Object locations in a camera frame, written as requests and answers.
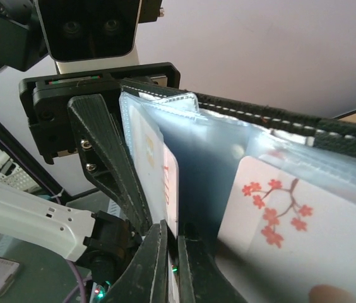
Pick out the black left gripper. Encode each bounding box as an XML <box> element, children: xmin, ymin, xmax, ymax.
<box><xmin>19</xmin><ymin>62</ymin><xmax>181</xmax><ymax>235</ymax></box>

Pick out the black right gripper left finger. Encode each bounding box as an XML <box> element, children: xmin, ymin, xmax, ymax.
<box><xmin>102</xmin><ymin>220</ymin><xmax>169</xmax><ymax>303</ymax></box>

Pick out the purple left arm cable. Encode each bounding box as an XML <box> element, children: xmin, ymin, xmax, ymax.
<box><xmin>0</xmin><ymin>113</ymin><xmax>90</xmax><ymax>303</ymax></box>

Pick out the black aluminium frame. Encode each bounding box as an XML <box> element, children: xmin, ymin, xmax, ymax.
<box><xmin>0</xmin><ymin>123</ymin><xmax>62</xmax><ymax>196</ymax></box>

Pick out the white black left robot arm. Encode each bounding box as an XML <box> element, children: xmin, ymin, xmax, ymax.
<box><xmin>0</xmin><ymin>1</ymin><xmax>179</xmax><ymax>283</ymax></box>

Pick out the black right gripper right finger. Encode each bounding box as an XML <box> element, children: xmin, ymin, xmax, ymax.
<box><xmin>177</xmin><ymin>223</ymin><xmax>246</xmax><ymax>303</ymax></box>

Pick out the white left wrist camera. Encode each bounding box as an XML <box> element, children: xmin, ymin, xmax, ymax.
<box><xmin>34</xmin><ymin>0</ymin><xmax>141</xmax><ymax>74</ymax></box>

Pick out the white blossom card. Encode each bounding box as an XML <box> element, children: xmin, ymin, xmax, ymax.
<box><xmin>217</xmin><ymin>157</ymin><xmax>356</xmax><ymax>302</ymax></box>
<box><xmin>129</xmin><ymin>107</ymin><xmax>179</xmax><ymax>236</ymax></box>

